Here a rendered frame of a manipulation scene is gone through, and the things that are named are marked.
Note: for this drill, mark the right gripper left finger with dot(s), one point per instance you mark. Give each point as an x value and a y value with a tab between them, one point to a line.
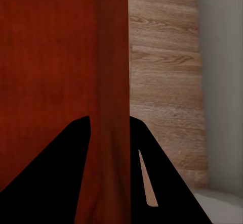
47	190

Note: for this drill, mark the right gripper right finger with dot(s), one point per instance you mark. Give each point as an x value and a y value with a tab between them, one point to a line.
176	203

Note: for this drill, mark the storage box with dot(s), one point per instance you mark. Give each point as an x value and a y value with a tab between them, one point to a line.
62	60

